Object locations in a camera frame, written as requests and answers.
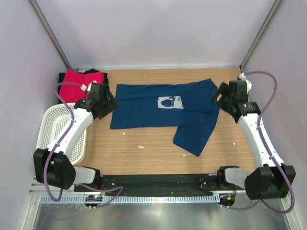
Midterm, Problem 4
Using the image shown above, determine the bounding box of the blue printed t-shirt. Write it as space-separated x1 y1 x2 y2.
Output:
110 79 219 156

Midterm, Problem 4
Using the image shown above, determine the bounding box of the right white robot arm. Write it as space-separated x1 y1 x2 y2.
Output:
211 80 296 200

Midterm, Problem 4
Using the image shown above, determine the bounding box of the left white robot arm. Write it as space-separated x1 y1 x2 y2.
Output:
33 82 119 192

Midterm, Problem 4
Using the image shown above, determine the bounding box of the folded pink t-shirt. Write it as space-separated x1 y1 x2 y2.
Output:
59 69 104 104

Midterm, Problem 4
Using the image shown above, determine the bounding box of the folded black t-shirt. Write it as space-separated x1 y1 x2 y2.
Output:
58 69 110 104

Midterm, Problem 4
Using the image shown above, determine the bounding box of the white perforated plastic basket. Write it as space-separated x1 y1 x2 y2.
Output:
36 103 87 166

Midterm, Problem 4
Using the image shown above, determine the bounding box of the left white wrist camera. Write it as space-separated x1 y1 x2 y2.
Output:
80 81 97 93

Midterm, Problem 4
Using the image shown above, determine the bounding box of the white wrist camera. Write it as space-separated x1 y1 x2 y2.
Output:
80 81 97 93
238 72 252 93

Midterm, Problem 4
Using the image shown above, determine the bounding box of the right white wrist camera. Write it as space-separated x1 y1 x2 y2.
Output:
238 72 252 93

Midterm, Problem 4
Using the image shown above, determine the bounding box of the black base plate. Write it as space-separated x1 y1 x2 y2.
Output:
74 174 245 196

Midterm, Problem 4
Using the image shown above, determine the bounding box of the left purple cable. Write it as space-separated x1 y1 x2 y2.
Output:
43 82 123 208

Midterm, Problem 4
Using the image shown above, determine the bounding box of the white slotted cable duct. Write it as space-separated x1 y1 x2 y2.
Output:
40 194 220 204

